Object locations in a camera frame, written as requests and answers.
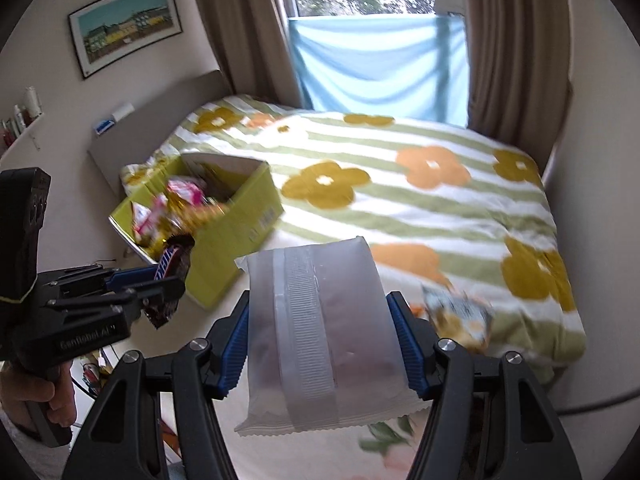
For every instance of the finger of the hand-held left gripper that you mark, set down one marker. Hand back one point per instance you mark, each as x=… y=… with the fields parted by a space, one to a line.
x=160 y=290
x=132 y=276

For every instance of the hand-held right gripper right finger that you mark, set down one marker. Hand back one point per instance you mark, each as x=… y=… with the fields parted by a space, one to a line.
x=407 y=345

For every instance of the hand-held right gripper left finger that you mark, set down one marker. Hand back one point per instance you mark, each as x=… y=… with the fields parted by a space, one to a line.
x=235 y=350

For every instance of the brown chocolate bar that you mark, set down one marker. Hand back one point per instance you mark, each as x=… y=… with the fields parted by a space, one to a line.
x=175 y=260

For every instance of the frosted white snack packet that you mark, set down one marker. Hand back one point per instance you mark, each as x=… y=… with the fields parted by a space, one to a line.
x=320 y=335

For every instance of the yellow-green cardboard box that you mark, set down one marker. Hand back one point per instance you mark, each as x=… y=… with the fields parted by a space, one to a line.
x=235 y=230

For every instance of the person's left forearm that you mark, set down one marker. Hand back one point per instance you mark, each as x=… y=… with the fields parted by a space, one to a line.
x=17 y=455

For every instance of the person's left hand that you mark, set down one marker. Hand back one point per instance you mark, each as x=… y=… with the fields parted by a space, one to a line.
x=25 y=387

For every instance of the small yellow white snack packet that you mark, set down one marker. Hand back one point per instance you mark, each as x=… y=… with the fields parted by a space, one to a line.
x=457 y=317

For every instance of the pink white snack packet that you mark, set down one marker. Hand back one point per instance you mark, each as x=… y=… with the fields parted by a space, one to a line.
x=147 y=220

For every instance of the floral striped bed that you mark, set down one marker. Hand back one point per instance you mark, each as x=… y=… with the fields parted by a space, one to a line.
x=400 y=210

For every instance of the white blue small item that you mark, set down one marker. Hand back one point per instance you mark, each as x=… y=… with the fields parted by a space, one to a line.
x=115 y=116

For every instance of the beige headboard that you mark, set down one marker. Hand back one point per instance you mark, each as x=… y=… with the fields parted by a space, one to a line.
x=165 y=105

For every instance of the white bottle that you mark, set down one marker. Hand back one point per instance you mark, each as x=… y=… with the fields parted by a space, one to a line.
x=31 y=101

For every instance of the beige curtain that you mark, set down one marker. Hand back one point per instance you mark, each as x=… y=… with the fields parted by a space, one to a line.
x=515 y=45
x=235 y=25

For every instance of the light blue window cloth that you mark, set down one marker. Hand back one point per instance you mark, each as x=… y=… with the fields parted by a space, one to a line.
x=375 y=65

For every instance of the framed wall picture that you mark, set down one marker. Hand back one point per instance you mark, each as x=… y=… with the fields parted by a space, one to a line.
x=125 y=25

